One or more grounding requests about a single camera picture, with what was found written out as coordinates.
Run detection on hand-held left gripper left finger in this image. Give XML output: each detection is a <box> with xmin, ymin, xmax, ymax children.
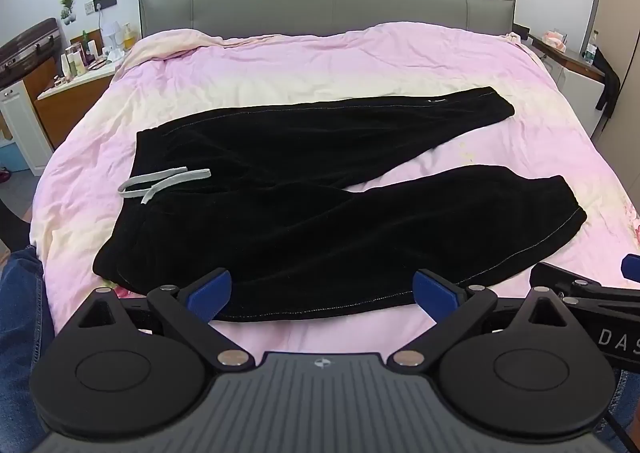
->
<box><xmin>65</xmin><ymin>269</ymin><xmax>253</xmax><ymax>369</ymax></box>

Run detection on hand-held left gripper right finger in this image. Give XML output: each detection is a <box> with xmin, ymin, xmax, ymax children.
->
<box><xmin>387</xmin><ymin>269</ymin><xmax>588</xmax><ymax>369</ymax></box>

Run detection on black pants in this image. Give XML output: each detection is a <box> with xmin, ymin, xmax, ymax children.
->
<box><xmin>92</xmin><ymin>87</ymin><xmax>588</xmax><ymax>324</ymax></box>

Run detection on person's right leg in jeans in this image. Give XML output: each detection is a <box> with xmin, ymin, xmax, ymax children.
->
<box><xmin>612</xmin><ymin>367</ymin><xmax>640</xmax><ymax>431</ymax></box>

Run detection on person's leg in jeans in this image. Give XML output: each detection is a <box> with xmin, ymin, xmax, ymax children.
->
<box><xmin>612</xmin><ymin>367</ymin><xmax>640</xmax><ymax>431</ymax></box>
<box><xmin>0</xmin><ymin>245</ymin><xmax>57</xmax><ymax>436</ymax></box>

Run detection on black hanging garment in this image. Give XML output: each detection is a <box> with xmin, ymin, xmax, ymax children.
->
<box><xmin>594</xmin><ymin>46</ymin><xmax>621</xmax><ymax>120</ymax></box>

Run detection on wooden nightstand with white front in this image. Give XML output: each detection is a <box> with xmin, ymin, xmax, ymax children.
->
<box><xmin>515</xmin><ymin>26</ymin><xmax>608</xmax><ymax>140</ymax></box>

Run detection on person's left leg in jeans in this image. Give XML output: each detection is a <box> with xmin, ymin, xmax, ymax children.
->
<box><xmin>0</xmin><ymin>245</ymin><xmax>57</xmax><ymax>436</ymax></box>

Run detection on dark cloth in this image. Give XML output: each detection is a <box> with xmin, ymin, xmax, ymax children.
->
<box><xmin>0</xmin><ymin>200</ymin><xmax>33</xmax><ymax>261</ymax></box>

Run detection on wooden dresser with white top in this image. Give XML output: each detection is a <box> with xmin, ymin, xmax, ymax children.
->
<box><xmin>25</xmin><ymin>56</ymin><xmax>120</xmax><ymax>150</ymax></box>

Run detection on light blue box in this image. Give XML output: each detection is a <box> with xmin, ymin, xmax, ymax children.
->
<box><xmin>0</xmin><ymin>139</ymin><xmax>32</xmax><ymax>175</ymax></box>

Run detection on pink floral blanket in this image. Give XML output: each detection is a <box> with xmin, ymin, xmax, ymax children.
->
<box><xmin>30</xmin><ymin>23</ymin><xmax>640</xmax><ymax>370</ymax></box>

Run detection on white cabinet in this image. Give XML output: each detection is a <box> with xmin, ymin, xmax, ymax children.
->
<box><xmin>0</xmin><ymin>80</ymin><xmax>54</xmax><ymax>177</ymax></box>

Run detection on cluster of cosmetic bottles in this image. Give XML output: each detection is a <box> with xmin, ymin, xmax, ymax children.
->
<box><xmin>54</xmin><ymin>29</ymin><xmax>118</xmax><ymax>83</ymax></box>

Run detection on white table lamp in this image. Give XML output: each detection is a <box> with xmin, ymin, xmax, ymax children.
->
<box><xmin>102</xmin><ymin>22</ymin><xmax>124</xmax><ymax>53</ymax></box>

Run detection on brown suitcase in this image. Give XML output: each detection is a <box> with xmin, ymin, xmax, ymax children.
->
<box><xmin>0</xmin><ymin>18</ymin><xmax>62</xmax><ymax>89</ymax></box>

